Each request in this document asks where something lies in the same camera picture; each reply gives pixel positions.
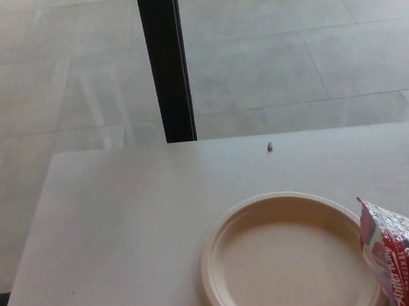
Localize beige round disposable plate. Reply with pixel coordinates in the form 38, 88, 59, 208
186, 178, 388, 306

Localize black vertical window frame post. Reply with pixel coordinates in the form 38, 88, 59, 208
134, 0, 200, 147

